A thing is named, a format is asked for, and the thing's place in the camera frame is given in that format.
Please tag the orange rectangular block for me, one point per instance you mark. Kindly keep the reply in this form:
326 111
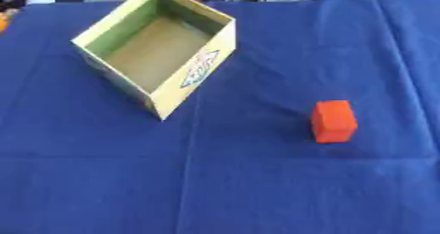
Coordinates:
333 121

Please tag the small orange object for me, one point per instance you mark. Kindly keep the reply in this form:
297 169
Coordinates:
3 21

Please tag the tan cardboard box green inside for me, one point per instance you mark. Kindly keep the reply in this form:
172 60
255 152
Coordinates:
157 51

